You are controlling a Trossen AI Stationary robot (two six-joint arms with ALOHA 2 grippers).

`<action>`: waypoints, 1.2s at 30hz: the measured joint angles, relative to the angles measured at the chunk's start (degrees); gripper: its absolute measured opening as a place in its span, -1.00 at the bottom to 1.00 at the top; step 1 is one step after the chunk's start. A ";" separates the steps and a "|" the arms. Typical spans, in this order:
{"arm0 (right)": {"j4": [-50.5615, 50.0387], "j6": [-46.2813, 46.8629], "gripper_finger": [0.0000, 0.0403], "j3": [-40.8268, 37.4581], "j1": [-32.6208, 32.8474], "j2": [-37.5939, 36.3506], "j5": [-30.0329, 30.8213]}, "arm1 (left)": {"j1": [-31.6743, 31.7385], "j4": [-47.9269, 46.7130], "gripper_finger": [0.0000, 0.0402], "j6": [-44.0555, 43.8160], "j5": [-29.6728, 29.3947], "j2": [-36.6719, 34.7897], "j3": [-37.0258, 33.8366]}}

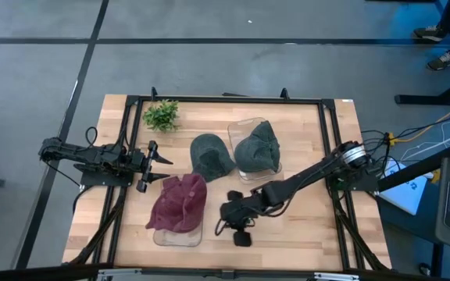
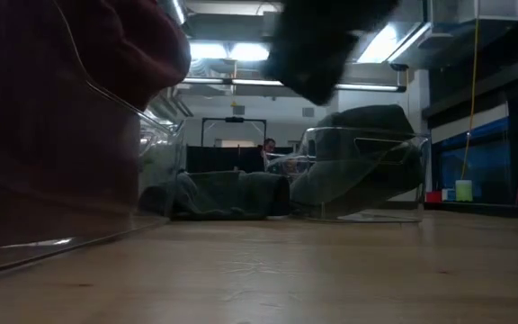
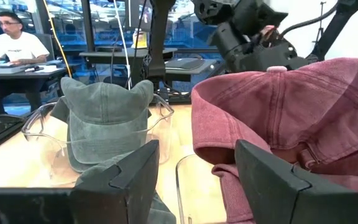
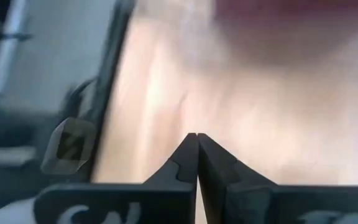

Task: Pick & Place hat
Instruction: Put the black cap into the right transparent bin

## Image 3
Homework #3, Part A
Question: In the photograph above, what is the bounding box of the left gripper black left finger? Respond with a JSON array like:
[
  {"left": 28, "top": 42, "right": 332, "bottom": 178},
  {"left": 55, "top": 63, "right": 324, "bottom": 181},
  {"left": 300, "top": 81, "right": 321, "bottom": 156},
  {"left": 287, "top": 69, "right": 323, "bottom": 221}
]
[{"left": 0, "top": 139, "right": 160, "bottom": 224}]

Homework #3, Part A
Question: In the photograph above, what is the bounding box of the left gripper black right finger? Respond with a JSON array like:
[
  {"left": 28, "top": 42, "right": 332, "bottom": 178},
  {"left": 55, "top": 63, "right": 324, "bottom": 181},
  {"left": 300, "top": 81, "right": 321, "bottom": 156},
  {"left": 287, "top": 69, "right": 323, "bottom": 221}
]
[{"left": 234, "top": 139, "right": 358, "bottom": 224}]

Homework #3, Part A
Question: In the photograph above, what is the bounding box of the maroon baseball cap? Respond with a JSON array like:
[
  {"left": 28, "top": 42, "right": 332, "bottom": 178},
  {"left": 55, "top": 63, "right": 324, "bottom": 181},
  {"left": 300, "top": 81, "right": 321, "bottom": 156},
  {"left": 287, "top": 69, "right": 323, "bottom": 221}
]
[
  {"left": 191, "top": 57, "right": 358, "bottom": 167},
  {"left": 211, "top": 163, "right": 358, "bottom": 224}
]

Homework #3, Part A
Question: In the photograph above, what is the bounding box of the green baseball cap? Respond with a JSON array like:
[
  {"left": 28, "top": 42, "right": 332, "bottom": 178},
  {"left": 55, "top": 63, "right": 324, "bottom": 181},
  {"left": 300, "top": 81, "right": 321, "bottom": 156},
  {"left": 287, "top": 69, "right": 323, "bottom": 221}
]
[
  {"left": 75, "top": 152, "right": 177, "bottom": 224},
  {"left": 50, "top": 76, "right": 155, "bottom": 174}
]

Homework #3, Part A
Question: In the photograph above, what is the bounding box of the grey small table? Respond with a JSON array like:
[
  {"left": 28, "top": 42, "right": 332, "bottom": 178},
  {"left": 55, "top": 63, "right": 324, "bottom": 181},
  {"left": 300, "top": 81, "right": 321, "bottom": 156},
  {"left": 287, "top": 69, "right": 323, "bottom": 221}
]
[{"left": 165, "top": 58, "right": 219, "bottom": 83}]

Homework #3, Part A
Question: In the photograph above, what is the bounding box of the clear plastic bin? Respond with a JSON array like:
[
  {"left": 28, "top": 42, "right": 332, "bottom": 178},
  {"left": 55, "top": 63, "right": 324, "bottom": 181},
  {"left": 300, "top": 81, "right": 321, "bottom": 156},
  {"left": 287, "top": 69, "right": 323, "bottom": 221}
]
[
  {"left": 175, "top": 154, "right": 229, "bottom": 224},
  {"left": 21, "top": 93, "right": 175, "bottom": 187}
]

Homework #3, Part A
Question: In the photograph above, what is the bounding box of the black tripod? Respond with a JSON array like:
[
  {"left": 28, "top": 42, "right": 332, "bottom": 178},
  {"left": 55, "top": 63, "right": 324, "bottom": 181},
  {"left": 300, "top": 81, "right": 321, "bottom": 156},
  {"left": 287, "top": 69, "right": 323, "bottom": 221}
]
[{"left": 311, "top": 1, "right": 328, "bottom": 44}]

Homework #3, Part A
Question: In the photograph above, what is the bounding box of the grey laptop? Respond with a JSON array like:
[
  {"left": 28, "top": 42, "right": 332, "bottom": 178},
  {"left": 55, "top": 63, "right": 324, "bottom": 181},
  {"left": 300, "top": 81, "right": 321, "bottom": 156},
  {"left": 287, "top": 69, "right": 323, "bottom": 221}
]
[{"left": 165, "top": 57, "right": 206, "bottom": 71}]

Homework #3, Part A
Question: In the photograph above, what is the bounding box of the black chair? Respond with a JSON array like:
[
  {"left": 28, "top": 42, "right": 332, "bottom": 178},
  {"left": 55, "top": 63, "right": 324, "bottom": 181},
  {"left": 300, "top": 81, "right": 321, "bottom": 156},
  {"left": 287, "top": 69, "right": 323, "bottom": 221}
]
[{"left": 0, "top": 113, "right": 27, "bottom": 135}]

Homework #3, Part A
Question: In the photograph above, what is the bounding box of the yellow labelled bottle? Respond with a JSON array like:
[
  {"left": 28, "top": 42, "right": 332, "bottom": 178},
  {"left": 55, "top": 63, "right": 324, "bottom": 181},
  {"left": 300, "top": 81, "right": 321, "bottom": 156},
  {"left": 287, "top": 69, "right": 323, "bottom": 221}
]
[{"left": 131, "top": 27, "right": 149, "bottom": 50}]

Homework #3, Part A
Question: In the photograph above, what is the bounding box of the white paper sheet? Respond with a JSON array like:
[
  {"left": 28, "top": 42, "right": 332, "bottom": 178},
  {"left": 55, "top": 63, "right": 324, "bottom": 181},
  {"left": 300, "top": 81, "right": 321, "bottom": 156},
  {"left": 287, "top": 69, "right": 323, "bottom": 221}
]
[{"left": 35, "top": 64, "right": 62, "bottom": 74}]

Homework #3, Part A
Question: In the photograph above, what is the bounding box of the dark office desk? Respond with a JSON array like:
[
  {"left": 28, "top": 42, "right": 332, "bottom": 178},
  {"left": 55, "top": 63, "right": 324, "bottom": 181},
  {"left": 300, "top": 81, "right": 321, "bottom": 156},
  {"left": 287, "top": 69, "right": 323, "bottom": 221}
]
[{"left": 0, "top": 63, "right": 71, "bottom": 97}]

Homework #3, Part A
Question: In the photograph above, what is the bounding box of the black side desk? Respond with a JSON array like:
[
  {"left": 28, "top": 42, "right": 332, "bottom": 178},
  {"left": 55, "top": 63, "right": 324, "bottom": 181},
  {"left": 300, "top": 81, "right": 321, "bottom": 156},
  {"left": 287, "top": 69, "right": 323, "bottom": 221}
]
[{"left": 79, "top": 47, "right": 178, "bottom": 78}]

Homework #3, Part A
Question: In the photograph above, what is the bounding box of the grey book stack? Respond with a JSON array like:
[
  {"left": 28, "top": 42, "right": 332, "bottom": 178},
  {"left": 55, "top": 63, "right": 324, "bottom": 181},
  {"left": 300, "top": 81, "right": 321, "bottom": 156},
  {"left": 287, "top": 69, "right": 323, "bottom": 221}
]
[{"left": 0, "top": 65, "right": 27, "bottom": 75}]

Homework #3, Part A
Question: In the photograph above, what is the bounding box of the grey office chair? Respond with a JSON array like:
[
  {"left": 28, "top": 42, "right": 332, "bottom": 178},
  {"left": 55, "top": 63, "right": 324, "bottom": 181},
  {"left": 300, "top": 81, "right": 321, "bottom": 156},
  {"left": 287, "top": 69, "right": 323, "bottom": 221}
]
[{"left": 35, "top": 33, "right": 55, "bottom": 62}]

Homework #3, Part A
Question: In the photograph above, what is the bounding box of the black window pillar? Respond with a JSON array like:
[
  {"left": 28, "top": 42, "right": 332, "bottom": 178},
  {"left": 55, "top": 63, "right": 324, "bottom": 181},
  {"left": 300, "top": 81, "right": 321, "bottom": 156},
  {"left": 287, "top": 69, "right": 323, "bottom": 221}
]
[{"left": 80, "top": 0, "right": 95, "bottom": 53}]

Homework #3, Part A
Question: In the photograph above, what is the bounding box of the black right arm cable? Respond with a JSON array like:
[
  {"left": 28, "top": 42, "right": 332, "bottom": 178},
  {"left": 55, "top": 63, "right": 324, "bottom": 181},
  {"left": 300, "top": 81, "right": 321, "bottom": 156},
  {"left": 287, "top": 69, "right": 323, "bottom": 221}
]
[{"left": 280, "top": 1, "right": 340, "bottom": 37}]

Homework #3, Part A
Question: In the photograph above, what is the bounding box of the black frame post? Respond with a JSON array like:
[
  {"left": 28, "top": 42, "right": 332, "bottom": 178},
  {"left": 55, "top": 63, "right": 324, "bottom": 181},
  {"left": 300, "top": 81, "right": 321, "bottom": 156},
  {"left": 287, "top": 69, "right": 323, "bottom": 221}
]
[{"left": 141, "top": 0, "right": 177, "bottom": 91}]

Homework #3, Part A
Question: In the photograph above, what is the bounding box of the white hanging cable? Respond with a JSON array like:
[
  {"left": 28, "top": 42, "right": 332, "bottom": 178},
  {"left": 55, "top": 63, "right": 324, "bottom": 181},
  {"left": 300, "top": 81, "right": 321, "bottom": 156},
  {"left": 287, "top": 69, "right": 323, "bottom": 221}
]
[{"left": 112, "top": 0, "right": 133, "bottom": 90}]

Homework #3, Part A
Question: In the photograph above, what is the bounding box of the yellow hanging cable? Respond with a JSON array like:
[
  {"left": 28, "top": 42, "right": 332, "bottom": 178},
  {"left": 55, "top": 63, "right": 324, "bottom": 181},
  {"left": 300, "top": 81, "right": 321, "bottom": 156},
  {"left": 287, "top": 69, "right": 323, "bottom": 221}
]
[{"left": 42, "top": 0, "right": 73, "bottom": 78}]

